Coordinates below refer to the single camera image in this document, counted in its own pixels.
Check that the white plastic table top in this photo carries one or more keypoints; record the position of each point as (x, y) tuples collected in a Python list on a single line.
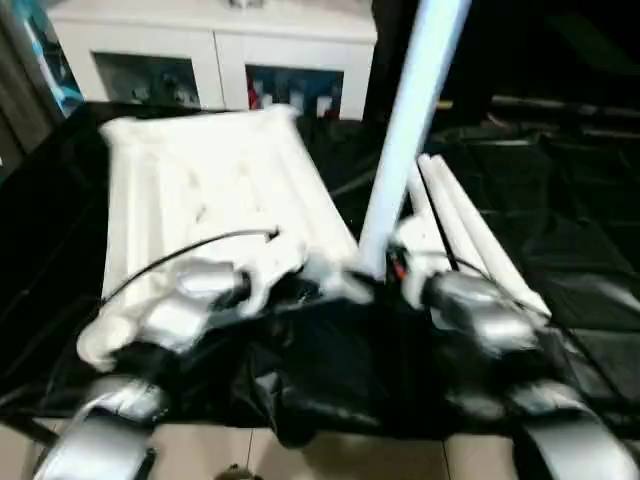
[(200, 180)]

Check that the white plastic table leg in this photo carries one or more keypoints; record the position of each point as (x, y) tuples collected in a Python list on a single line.
[(413, 205), (455, 225), (490, 245), (410, 130)]

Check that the black table mat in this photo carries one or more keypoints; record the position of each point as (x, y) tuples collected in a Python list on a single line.
[(580, 250)]

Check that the grey curtain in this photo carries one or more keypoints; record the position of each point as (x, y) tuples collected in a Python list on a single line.
[(20, 100)]

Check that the teal plastic object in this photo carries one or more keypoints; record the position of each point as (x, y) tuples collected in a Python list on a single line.
[(55, 70)]

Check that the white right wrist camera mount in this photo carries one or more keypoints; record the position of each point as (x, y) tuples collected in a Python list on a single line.
[(420, 240)]

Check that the small orange label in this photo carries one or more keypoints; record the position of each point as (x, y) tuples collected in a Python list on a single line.
[(445, 103)]

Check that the white glass-door cabinet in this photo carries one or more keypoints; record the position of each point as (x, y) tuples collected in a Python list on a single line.
[(210, 40)]

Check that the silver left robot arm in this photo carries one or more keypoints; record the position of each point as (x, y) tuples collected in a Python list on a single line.
[(180, 310)]

